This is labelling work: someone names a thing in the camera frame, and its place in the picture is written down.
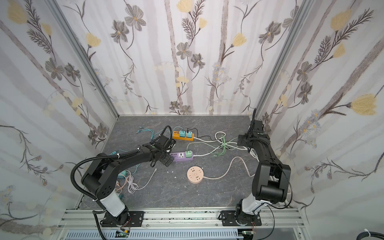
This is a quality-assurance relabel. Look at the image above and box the purple power strip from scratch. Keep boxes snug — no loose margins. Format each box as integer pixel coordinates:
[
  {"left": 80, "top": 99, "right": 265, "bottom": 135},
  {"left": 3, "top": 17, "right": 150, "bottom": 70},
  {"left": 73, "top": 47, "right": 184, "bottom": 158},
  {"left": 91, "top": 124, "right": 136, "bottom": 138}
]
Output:
[{"left": 170, "top": 151, "right": 194, "bottom": 162}]

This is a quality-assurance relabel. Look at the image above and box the orange power strip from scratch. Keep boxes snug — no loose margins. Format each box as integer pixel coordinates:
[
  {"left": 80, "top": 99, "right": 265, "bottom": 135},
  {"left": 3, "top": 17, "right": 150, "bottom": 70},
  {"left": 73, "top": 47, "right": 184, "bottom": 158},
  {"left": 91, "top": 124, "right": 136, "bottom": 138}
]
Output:
[{"left": 173, "top": 131, "right": 195, "bottom": 141}]

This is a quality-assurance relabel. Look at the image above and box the teal USB charger plug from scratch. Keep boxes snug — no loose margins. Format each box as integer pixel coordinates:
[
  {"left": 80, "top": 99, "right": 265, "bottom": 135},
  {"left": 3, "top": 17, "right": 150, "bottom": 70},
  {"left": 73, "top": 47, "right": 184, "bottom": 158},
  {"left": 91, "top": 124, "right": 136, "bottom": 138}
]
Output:
[{"left": 179, "top": 131, "right": 186, "bottom": 138}]

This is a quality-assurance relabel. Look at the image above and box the green charger plug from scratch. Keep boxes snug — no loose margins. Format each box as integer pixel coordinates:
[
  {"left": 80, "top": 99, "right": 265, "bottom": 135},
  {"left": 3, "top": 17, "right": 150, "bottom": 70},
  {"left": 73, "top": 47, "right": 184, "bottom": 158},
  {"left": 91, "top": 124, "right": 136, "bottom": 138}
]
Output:
[{"left": 185, "top": 151, "right": 193, "bottom": 158}]

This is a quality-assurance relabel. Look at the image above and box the pink round power strip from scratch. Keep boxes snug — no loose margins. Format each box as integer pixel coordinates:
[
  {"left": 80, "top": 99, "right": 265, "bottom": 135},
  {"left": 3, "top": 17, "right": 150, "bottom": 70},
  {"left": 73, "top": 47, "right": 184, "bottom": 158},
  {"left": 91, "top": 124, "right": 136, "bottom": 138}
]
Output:
[{"left": 187, "top": 166, "right": 204, "bottom": 184}]

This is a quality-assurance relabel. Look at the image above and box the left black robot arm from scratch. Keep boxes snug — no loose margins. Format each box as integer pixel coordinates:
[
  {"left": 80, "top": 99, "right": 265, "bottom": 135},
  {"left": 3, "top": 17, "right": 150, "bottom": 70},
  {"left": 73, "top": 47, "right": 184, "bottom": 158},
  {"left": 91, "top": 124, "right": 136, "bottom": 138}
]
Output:
[{"left": 70, "top": 126, "right": 176, "bottom": 228}]

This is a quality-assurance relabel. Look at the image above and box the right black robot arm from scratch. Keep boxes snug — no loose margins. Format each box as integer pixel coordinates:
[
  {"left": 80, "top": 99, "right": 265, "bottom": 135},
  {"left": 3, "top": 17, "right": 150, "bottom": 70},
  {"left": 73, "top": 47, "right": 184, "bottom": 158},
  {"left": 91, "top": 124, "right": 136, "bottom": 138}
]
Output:
[{"left": 236, "top": 110, "right": 291, "bottom": 226}]

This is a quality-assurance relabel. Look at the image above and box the teal charger beside pink plug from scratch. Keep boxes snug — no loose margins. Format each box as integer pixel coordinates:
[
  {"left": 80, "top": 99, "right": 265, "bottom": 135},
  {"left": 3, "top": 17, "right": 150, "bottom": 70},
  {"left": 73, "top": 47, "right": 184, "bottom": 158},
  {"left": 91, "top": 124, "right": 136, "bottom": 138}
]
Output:
[{"left": 118, "top": 171, "right": 127, "bottom": 179}]

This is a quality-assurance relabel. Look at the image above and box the teal multi-head charging cable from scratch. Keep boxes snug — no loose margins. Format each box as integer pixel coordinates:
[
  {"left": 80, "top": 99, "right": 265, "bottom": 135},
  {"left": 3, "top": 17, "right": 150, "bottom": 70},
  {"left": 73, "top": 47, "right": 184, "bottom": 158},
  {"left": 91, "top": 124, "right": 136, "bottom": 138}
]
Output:
[{"left": 107, "top": 127, "right": 181, "bottom": 157}]

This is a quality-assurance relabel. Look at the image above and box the light green charging cable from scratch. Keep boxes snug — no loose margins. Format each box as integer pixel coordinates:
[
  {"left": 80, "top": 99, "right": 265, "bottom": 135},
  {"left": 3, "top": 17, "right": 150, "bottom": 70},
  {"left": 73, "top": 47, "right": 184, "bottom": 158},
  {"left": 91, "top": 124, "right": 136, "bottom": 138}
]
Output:
[{"left": 185, "top": 134, "right": 239, "bottom": 158}]

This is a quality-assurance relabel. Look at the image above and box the black charging cable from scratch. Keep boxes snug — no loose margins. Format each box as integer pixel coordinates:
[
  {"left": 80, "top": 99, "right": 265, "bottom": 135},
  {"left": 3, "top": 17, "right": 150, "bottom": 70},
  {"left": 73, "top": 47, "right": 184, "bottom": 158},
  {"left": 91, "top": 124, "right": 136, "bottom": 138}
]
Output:
[{"left": 184, "top": 127, "right": 217, "bottom": 142}]

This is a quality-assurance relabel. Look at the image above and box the white charging cable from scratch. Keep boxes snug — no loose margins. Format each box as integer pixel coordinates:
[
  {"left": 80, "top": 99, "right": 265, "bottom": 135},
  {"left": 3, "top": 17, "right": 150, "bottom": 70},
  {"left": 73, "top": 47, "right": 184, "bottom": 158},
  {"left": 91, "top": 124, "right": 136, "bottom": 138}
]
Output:
[{"left": 125, "top": 167, "right": 158, "bottom": 195}]

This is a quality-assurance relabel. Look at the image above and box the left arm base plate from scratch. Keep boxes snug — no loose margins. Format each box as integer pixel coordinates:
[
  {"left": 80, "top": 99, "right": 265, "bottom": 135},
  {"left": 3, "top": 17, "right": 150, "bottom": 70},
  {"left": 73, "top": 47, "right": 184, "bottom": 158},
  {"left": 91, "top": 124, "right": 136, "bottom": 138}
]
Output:
[{"left": 100, "top": 211, "right": 145, "bottom": 228}]

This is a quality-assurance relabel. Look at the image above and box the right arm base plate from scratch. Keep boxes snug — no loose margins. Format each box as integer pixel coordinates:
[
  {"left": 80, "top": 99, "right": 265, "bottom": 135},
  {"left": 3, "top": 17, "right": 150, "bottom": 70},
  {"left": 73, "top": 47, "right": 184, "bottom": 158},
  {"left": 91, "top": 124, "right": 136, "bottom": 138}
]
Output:
[{"left": 218, "top": 211, "right": 262, "bottom": 227}]

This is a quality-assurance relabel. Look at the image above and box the aluminium mounting rail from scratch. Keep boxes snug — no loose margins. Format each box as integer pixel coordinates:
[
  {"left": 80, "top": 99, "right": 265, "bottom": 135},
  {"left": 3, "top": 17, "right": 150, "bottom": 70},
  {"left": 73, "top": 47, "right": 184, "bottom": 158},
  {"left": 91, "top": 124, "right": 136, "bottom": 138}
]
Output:
[{"left": 58, "top": 207, "right": 305, "bottom": 230}]

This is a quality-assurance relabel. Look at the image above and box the white slotted cable duct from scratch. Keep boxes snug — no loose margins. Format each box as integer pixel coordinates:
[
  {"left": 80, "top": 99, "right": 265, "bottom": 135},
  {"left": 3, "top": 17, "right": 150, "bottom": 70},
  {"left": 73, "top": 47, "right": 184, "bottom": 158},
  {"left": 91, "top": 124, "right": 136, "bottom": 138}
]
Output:
[{"left": 64, "top": 229, "right": 244, "bottom": 240}]

